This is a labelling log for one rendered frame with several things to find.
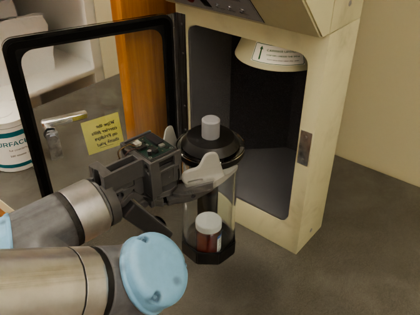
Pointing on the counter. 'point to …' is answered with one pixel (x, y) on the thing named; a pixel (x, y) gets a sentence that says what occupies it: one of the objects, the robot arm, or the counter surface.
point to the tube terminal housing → (305, 47)
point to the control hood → (292, 15)
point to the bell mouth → (269, 57)
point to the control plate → (250, 11)
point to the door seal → (78, 39)
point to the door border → (77, 41)
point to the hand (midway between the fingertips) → (210, 157)
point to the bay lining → (242, 92)
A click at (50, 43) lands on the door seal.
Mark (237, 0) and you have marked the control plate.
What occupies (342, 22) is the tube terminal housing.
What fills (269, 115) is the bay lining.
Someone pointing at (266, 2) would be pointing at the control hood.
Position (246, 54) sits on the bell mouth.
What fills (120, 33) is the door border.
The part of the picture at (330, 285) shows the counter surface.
